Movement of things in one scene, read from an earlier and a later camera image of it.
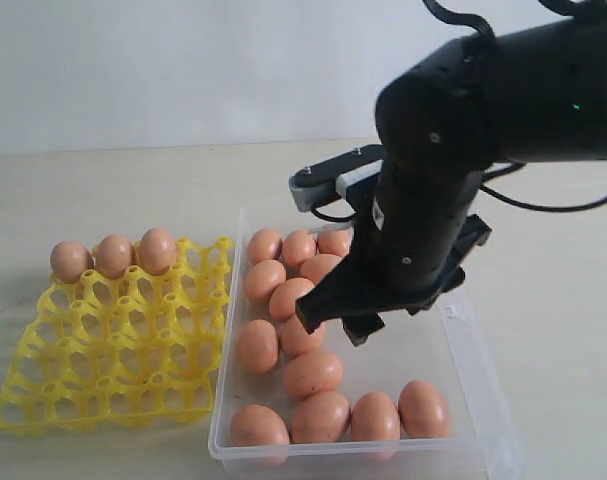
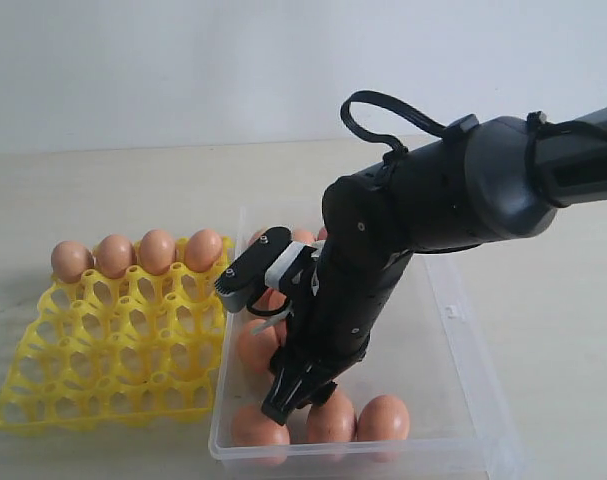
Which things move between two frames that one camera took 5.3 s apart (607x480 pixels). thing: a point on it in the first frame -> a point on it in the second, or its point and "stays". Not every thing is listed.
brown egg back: x=262 y=276 -> x=270 y=300
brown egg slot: x=157 y=251 stays
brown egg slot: x=69 y=259 stays
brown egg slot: x=114 y=254 stays
